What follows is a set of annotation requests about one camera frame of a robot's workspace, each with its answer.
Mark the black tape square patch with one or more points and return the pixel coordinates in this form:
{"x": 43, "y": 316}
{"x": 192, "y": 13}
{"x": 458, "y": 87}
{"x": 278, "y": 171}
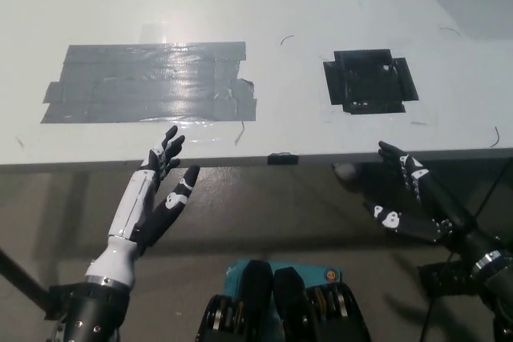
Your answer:
{"x": 368, "y": 81}

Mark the black diagonal pole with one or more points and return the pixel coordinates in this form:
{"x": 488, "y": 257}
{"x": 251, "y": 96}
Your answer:
{"x": 22, "y": 278}

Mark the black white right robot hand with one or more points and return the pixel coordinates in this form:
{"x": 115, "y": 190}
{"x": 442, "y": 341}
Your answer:
{"x": 457, "y": 230}

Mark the grey duct tape patch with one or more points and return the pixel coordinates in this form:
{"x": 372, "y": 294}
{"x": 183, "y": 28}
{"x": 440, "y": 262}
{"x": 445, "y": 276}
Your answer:
{"x": 140, "y": 85}

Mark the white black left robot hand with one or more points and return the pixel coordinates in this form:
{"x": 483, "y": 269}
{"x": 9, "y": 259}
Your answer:
{"x": 132, "y": 214}

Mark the white object under table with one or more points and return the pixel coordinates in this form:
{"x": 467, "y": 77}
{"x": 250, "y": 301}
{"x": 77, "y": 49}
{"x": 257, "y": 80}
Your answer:
{"x": 344, "y": 170}

